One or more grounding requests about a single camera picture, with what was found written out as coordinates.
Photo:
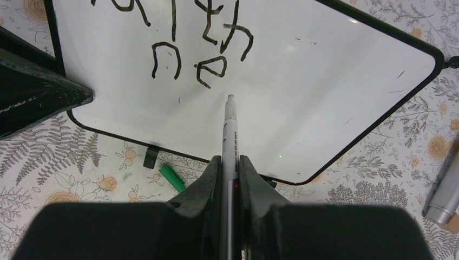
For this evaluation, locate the small black-framed whiteboard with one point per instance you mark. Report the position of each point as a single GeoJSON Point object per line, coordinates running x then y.
{"type": "Point", "coordinates": [310, 78]}

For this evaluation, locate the green capped marker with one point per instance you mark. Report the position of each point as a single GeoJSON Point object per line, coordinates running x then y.
{"type": "Point", "coordinates": [173, 178]}

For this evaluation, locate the floral table mat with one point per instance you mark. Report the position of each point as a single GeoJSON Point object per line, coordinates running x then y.
{"type": "Point", "coordinates": [399, 163]}

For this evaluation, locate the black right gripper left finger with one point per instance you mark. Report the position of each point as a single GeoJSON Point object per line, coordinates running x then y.
{"type": "Point", "coordinates": [185, 227]}

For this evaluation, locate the black capped whiteboard marker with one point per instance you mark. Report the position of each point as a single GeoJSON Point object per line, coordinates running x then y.
{"type": "Point", "coordinates": [229, 245]}

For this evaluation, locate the silver toy microphone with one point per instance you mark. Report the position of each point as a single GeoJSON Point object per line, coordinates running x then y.
{"type": "Point", "coordinates": [442, 202]}

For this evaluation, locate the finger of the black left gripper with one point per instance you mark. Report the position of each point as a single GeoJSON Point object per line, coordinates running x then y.
{"type": "Point", "coordinates": [32, 90]}

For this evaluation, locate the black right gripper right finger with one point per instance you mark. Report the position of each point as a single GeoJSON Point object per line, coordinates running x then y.
{"type": "Point", "coordinates": [276, 228]}

